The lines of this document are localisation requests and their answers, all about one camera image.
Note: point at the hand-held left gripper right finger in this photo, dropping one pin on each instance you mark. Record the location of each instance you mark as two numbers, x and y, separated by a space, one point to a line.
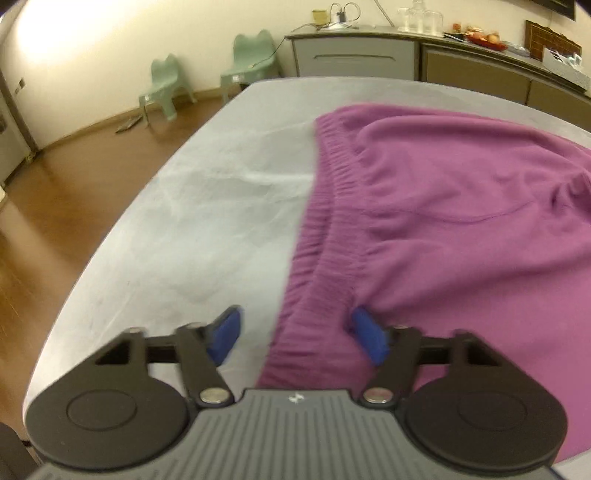
372 339

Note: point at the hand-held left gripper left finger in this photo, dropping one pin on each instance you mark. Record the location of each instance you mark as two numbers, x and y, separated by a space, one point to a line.
225 333

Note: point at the purple sweatpants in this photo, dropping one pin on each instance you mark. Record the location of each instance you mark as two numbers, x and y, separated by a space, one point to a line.
443 221

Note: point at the dark flat floor object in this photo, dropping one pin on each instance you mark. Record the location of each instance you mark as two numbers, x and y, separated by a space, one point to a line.
129 123

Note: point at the green plastic child chair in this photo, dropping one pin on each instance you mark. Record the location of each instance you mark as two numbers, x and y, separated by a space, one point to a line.
251 60
162 86

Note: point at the grey sideboard cabinet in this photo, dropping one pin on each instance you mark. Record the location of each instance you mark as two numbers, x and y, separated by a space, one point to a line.
434 57

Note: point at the grey door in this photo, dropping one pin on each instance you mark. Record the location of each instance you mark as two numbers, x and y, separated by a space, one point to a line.
11 134

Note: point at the fruit plate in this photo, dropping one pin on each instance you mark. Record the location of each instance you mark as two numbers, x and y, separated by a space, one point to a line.
482 37

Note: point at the clear glass jars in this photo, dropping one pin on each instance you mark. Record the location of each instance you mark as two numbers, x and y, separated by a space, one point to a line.
419 17

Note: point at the yellow cup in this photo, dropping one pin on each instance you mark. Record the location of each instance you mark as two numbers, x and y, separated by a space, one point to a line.
318 15

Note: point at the white box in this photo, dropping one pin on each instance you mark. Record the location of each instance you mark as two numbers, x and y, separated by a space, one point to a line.
565 64

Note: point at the brown framed board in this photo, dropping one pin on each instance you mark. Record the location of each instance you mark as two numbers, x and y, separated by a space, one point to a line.
549 41

